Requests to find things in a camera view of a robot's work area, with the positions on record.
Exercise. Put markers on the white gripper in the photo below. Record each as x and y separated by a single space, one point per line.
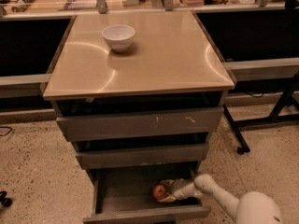
177 187

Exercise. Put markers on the red apple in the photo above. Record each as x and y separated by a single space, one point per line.
159 191

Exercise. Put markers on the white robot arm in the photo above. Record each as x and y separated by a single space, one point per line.
252 208

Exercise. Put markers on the grey open bottom drawer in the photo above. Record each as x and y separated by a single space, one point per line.
124 196

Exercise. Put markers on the grey middle drawer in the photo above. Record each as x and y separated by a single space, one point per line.
142 156

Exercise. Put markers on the grey drawer cabinet with counter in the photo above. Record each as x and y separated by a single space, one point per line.
141 80

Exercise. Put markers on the grey top drawer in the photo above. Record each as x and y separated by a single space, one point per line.
139 124

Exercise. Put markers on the white ceramic bowl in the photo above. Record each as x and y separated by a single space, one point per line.
119 37

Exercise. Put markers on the black caster on floor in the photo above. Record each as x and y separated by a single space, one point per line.
4 200

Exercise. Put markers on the long background workbench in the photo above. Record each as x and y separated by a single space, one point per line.
92 73

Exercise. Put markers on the black table leg frame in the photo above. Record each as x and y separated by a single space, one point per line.
286 98

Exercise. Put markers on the black coiled cable tool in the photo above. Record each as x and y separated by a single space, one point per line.
21 5

